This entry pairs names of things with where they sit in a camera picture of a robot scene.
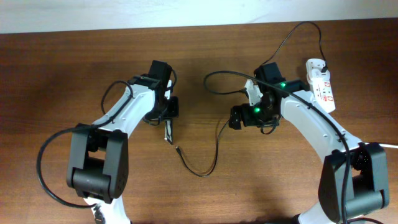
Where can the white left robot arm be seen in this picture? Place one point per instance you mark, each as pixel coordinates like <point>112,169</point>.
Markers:
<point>98,166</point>

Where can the white power strip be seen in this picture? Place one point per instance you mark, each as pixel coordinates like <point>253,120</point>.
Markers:
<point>323,94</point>

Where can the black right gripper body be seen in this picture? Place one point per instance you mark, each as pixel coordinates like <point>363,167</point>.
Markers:
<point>257,114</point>

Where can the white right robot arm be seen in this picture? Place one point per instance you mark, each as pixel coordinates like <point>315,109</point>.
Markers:
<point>354,175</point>

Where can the black Galaxy smartphone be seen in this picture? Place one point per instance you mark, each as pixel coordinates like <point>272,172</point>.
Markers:
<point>168,131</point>

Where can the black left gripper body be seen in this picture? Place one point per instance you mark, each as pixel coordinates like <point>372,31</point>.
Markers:
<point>165,110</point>

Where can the white USB charger plug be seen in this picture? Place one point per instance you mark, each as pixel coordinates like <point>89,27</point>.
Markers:
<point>314,68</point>

